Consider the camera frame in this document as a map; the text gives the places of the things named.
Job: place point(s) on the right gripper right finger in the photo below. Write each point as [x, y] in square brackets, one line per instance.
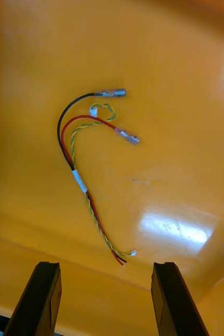
[174, 304]

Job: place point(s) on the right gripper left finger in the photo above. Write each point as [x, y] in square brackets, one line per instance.
[35, 302]

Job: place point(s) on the yellow-orange bin with handwriting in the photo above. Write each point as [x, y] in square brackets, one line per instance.
[169, 105]

